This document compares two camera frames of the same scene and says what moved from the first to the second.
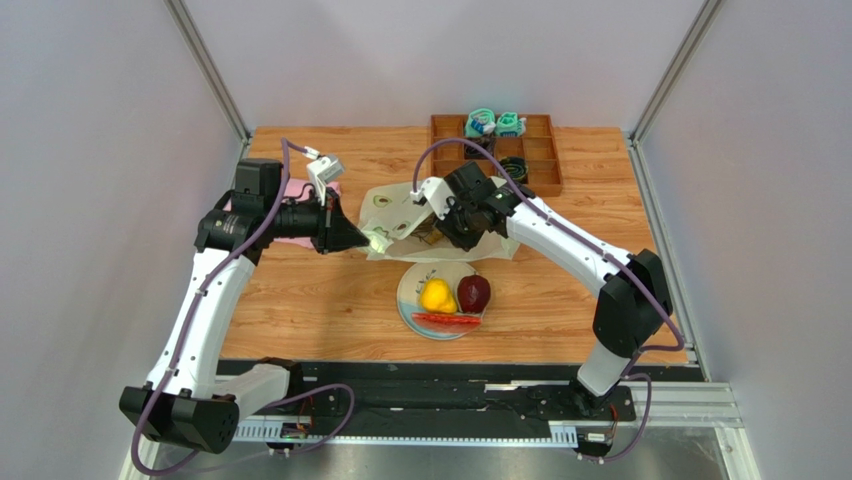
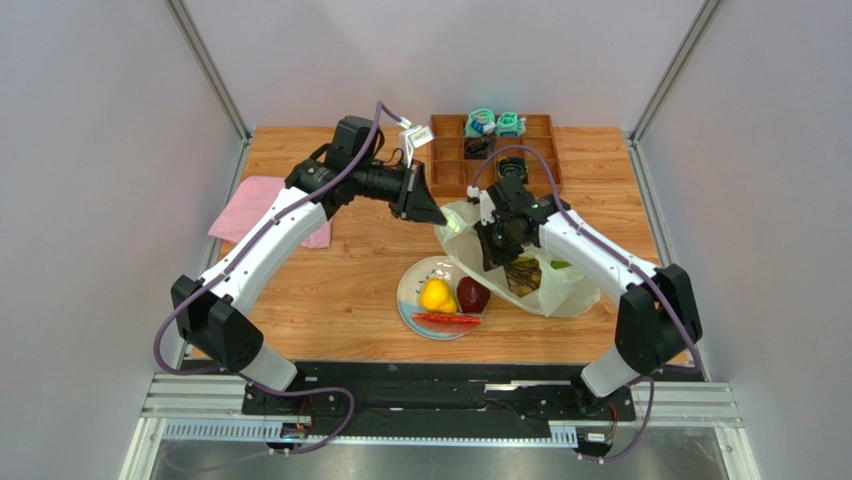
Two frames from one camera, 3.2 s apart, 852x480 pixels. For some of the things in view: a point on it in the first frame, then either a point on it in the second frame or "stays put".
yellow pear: [436, 297] stays put
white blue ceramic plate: [410, 289] stays put
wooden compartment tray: [537, 147] stays put
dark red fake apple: [473, 293] stays put
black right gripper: [450, 225] → [504, 235]
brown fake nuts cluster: [429, 234] → [524, 275]
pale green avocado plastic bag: [398, 226] → [566, 287]
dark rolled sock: [474, 153] stays put
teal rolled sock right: [510, 125] stays put
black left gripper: [335, 232] → [414, 201]
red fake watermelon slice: [445, 323] stays put
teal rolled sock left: [479, 122] stays put
